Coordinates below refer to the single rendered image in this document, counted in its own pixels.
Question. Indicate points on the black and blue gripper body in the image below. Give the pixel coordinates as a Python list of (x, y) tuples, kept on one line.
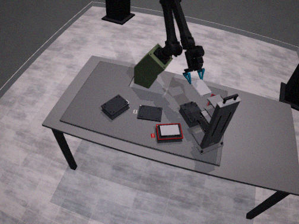
[(191, 69)]

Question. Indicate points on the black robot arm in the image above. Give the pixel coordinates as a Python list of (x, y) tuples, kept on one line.
[(187, 41)]

